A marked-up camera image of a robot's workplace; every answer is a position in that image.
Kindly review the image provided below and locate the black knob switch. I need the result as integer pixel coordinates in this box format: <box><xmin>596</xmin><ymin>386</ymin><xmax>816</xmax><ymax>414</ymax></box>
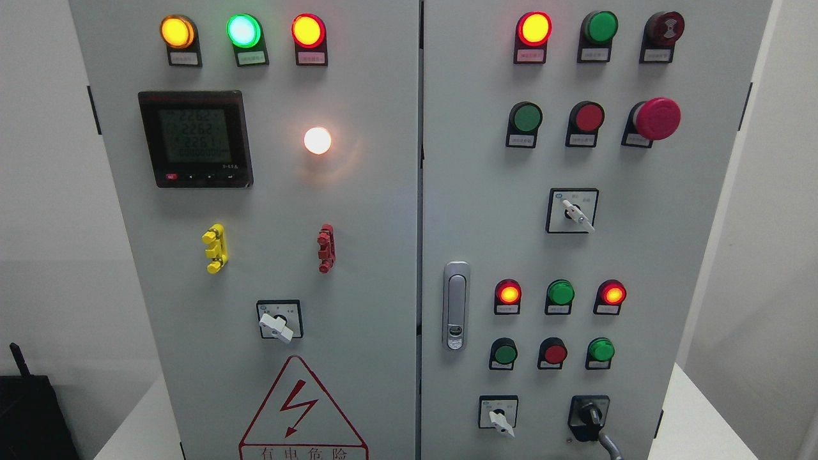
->
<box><xmin>567</xmin><ymin>395</ymin><xmax>610</xmax><ymax>442</ymax></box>

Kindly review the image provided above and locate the red terminal connector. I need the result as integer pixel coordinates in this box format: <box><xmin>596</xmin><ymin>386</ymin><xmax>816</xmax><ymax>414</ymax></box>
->
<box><xmin>316</xmin><ymin>222</ymin><xmax>336</xmax><ymax>274</ymax></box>

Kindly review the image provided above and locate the grey electrical control cabinet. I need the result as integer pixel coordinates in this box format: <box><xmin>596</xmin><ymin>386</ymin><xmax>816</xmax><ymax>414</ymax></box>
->
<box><xmin>70</xmin><ymin>1</ymin><xmax>771</xmax><ymax>459</ymax></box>

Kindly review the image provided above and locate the red indicator light middle left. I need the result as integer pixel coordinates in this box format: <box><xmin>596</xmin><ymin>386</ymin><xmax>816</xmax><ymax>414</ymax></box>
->
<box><xmin>493</xmin><ymin>279</ymin><xmax>522</xmax><ymax>316</ymax></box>

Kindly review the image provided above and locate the white glowing indicator light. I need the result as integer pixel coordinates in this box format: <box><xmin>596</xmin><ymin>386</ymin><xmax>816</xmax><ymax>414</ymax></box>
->
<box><xmin>303</xmin><ymin>126</ymin><xmax>332</xmax><ymax>155</ymax></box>

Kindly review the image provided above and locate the green push button lower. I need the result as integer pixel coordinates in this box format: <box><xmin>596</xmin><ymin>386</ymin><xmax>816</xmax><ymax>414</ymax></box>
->
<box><xmin>488</xmin><ymin>337</ymin><xmax>519</xmax><ymax>371</ymax></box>

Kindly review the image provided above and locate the green push button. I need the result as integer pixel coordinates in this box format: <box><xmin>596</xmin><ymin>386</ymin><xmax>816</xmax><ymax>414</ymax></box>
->
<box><xmin>488</xmin><ymin>337</ymin><xmax>519</xmax><ymax>371</ymax></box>
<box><xmin>505</xmin><ymin>101</ymin><xmax>543</xmax><ymax>149</ymax></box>

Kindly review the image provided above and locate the green push button upper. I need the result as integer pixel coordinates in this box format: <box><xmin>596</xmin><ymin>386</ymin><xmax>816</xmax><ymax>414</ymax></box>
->
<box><xmin>505</xmin><ymin>101</ymin><xmax>543</xmax><ymax>149</ymax></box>

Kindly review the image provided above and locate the green indicator light middle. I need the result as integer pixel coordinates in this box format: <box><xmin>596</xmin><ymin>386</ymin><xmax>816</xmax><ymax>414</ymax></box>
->
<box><xmin>544</xmin><ymin>279</ymin><xmax>575</xmax><ymax>316</ymax></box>

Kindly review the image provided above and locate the red push button lower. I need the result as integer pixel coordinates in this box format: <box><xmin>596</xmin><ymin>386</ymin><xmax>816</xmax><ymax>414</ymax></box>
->
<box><xmin>537</xmin><ymin>337</ymin><xmax>567</xmax><ymax>370</ymax></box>

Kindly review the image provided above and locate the red push button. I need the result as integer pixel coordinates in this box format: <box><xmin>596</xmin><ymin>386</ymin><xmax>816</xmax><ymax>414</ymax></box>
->
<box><xmin>537</xmin><ymin>337</ymin><xmax>567</xmax><ymax>370</ymax></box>
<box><xmin>565</xmin><ymin>101</ymin><xmax>605</xmax><ymax>148</ymax></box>

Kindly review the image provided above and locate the yellow terminal connector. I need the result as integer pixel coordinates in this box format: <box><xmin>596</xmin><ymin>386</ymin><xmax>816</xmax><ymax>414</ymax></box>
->
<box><xmin>201</xmin><ymin>222</ymin><xmax>229</xmax><ymax>274</ymax></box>

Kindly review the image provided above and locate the red push button upper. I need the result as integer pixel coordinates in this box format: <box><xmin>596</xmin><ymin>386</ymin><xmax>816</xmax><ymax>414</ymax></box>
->
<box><xmin>565</xmin><ymin>101</ymin><xmax>605</xmax><ymax>148</ymax></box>

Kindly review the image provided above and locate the red indicator light middle right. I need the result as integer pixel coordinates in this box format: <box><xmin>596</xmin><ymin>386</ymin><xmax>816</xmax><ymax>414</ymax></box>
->
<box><xmin>593</xmin><ymin>279</ymin><xmax>626</xmax><ymax>316</ymax></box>

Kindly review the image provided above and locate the red ringed indicator light left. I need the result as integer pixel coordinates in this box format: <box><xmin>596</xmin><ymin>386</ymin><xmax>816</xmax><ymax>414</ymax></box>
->
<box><xmin>290</xmin><ymin>13</ymin><xmax>329</xmax><ymax>66</ymax></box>

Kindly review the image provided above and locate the red high voltage warning sticker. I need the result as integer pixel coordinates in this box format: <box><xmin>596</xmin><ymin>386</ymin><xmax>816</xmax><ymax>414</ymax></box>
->
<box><xmin>238</xmin><ymin>355</ymin><xmax>370</xmax><ymax>459</ymax></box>

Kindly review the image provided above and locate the green indicator light lower right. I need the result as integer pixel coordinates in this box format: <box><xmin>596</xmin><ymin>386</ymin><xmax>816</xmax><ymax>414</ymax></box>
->
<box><xmin>585</xmin><ymin>337</ymin><xmax>616</xmax><ymax>371</ymax></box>

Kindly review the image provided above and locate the black digital power meter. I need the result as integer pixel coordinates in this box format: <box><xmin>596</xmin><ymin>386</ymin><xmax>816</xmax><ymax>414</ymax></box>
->
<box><xmin>138</xmin><ymin>90</ymin><xmax>254</xmax><ymax>188</ymax></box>

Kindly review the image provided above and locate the red indicator light top right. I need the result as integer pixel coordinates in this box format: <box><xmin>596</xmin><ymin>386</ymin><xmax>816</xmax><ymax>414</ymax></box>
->
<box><xmin>513</xmin><ymin>11</ymin><xmax>553</xmax><ymax>65</ymax></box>

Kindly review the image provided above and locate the lit green indicator light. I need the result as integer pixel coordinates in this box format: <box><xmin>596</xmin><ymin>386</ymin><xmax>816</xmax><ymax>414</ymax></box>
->
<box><xmin>226</xmin><ymin>13</ymin><xmax>269</xmax><ymax>67</ymax></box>

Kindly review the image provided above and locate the red emergency stop button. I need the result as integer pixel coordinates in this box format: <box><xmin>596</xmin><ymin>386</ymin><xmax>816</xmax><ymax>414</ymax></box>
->
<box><xmin>621</xmin><ymin>97</ymin><xmax>683</xmax><ymax>148</ymax></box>

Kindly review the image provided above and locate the green indicator light top right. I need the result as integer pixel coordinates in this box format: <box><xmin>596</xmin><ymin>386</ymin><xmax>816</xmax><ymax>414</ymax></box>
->
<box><xmin>576</xmin><ymin>10</ymin><xmax>619</xmax><ymax>63</ymax></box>

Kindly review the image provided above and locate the yellow indicator light top left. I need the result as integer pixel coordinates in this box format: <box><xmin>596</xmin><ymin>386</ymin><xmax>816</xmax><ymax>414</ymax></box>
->
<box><xmin>160</xmin><ymin>15</ymin><xmax>203</xmax><ymax>68</ymax></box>

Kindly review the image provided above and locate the dark red buzzer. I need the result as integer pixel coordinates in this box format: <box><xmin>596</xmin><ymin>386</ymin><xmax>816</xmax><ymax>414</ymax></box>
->
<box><xmin>639</xmin><ymin>11</ymin><xmax>686</xmax><ymax>64</ymax></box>

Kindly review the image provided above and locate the black device with antenna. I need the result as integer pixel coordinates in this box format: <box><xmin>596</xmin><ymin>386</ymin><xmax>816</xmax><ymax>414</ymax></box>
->
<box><xmin>1</xmin><ymin>342</ymin><xmax>79</xmax><ymax>459</ymax></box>

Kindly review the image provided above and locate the silver door lock handle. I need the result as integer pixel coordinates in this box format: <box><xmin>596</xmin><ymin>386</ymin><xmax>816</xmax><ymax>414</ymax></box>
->
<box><xmin>442</xmin><ymin>260</ymin><xmax>471</xmax><ymax>351</ymax></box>

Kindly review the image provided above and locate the white selector switch left door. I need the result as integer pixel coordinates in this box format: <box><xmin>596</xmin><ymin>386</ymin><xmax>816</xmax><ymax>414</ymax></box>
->
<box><xmin>256</xmin><ymin>300</ymin><xmax>304</xmax><ymax>344</ymax></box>

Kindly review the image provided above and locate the white selector switch upper right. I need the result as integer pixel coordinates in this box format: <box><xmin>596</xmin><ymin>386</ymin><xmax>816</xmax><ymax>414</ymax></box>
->
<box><xmin>546</xmin><ymin>187</ymin><xmax>599</xmax><ymax>234</ymax></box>

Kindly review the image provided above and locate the white selector switch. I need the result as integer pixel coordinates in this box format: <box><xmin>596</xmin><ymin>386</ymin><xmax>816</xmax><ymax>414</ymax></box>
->
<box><xmin>546</xmin><ymin>187</ymin><xmax>599</xmax><ymax>234</ymax></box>
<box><xmin>478</xmin><ymin>395</ymin><xmax>519</xmax><ymax>438</ymax></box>

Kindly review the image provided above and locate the white selector switch lower right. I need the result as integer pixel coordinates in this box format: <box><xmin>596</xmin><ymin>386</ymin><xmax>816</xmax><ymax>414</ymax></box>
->
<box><xmin>478</xmin><ymin>395</ymin><xmax>519</xmax><ymax>438</ymax></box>

